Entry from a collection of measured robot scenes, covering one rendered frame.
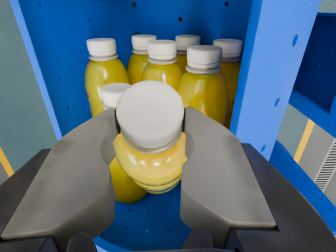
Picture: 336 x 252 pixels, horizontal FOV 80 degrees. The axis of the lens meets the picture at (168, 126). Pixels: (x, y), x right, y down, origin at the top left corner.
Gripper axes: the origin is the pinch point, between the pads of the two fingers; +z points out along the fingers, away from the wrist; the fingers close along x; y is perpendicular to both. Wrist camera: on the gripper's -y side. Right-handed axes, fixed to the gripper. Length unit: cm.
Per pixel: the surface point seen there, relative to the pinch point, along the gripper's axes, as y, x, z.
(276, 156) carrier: 49, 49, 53
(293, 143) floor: 94, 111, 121
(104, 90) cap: 3.3, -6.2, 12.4
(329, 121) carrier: 16.7, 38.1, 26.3
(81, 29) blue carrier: -2.6, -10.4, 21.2
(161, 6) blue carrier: -5.3, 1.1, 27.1
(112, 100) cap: 4.2, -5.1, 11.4
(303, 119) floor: 71, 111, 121
